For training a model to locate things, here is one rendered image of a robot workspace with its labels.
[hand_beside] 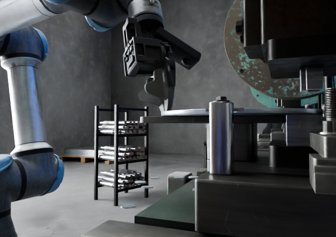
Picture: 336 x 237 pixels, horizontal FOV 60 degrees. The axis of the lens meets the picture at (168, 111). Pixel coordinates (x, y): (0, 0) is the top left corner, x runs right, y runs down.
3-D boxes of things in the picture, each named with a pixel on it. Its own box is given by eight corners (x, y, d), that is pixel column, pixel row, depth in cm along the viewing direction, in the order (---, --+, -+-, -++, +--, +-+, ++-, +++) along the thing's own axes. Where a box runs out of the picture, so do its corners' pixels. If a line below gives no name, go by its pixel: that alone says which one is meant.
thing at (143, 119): (137, 188, 52) (137, 113, 53) (166, 175, 65) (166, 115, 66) (287, 202, 43) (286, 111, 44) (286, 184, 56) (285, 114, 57)
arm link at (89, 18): (68, -5, 69) (101, -29, 64) (102, 11, 79) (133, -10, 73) (74, 25, 68) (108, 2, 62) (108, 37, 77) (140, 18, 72)
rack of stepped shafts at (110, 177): (118, 207, 268) (119, 104, 272) (90, 198, 298) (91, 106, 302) (151, 198, 300) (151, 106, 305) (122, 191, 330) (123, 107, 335)
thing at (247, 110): (348, 112, 34) (348, 105, 35) (132, 115, 45) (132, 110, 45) (319, 117, 61) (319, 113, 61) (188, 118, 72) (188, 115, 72)
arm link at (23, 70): (-1, 205, 81) (-18, 25, 90) (46, 194, 94) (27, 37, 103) (24, 201, 75) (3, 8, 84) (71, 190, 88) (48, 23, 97)
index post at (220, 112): (208, 174, 36) (207, 96, 36) (213, 170, 38) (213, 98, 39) (231, 175, 35) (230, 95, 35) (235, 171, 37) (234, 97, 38)
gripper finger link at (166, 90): (144, 115, 55) (138, 72, 58) (172, 115, 58) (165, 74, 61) (150, 109, 53) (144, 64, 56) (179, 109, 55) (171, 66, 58)
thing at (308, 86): (301, 89, 47) (300, 67, 48) (299, 92, 52) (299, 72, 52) (323, 89, 46) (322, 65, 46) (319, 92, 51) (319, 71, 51)
